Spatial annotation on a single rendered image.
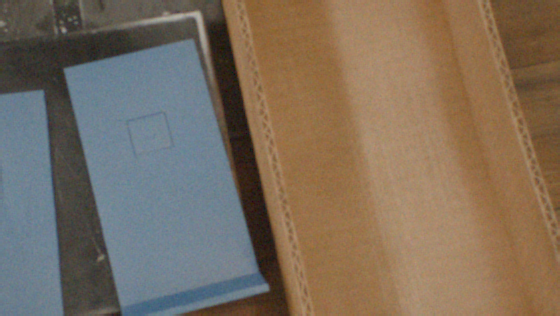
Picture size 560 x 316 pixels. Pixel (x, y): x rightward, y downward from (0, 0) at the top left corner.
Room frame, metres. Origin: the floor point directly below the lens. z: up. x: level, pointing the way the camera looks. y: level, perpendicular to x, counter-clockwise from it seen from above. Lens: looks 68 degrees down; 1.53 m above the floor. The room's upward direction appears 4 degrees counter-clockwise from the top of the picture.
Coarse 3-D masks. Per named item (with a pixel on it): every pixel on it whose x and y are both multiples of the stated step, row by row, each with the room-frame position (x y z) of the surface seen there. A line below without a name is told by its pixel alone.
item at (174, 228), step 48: (192, 48) 0.33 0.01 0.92; (96, 96) 0.31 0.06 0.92; (144, 96) 0.31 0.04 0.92; (192, 96) 0.30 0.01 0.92; (96, 144) 0.28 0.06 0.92; (192, 144) 0.28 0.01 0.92; (96, 192) 0.25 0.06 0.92; (144, 192) 0.25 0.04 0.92; (192, 192) 0.25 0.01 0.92; (144, 240) 0.22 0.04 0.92; (192, 240) 0.22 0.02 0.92; (240, 240) 0.22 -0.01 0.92; (144, 288) 0.20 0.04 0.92; (192, 288) 0.20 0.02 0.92; (240, 288) 0.19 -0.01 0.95
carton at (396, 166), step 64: (256, 0) 0.37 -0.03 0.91; (320, 0) 0.37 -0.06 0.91; (384, 0) 0.36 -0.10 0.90; (448, 0) 0.35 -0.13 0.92; (256, 64) 0.30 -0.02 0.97; (320, 64) 0.33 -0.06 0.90; (384, 64) 0.32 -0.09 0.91; (448, 64) 0.32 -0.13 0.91; (256, 128) 0.27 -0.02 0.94; (320, 128) 0.29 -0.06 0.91; (384, 128) 0.29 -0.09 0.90; (448, 128) 0.28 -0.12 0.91; (512, 128) 0.25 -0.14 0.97; (320, 192) 0.25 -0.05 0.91; (384, 192) 0.25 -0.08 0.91; (448, 192) 0.25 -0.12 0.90; (512, 192) 0.23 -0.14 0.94; (320, 256) 0.22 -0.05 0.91; (384, 256) 0.22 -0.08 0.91; (448, 256) 0.21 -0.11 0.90; (512, 256) 0.21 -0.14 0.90
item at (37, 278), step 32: (0, 96) 0.31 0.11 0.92; (32, 96) 0.31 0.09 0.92; (0, 128) 0.29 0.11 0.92; (32, 128) 0.29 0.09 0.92; (0, 160) 0.27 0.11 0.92; (32, 160) 0.27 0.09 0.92; (32, 192) 0.25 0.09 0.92; (0, 224) 0.24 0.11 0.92; (32, 224) 0.24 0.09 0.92; (0, 256) 0.22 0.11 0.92; (32, 256) 0.22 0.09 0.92; (0, 288) 0.21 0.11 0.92; (32, 288) 0.20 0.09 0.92
